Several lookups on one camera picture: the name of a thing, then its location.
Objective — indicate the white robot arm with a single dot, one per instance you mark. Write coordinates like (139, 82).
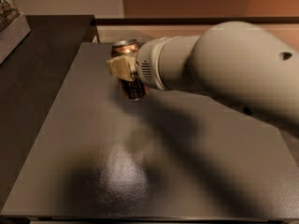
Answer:
(235, 63)

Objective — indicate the orange soda can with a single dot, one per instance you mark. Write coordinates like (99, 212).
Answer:
(131, 90)

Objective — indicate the black side table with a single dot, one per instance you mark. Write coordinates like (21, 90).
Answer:
(30, 78)

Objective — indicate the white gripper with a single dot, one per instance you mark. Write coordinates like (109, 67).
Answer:
(149, 62)

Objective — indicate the grey box with items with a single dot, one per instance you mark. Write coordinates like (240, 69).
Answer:
(14, 27)

